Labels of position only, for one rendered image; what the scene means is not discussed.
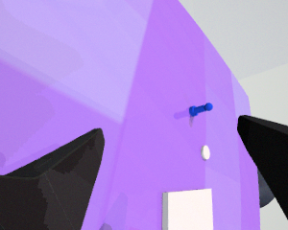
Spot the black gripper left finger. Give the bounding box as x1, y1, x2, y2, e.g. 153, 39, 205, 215
0, 127, 106, 230

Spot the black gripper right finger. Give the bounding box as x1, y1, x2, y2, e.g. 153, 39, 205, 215
236, 115, 288, 221

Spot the blue game pawn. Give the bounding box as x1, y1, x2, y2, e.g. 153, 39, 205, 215
189, 103, 212, 116

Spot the white circle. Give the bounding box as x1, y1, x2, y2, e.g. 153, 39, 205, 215
202, 145, 209, 160

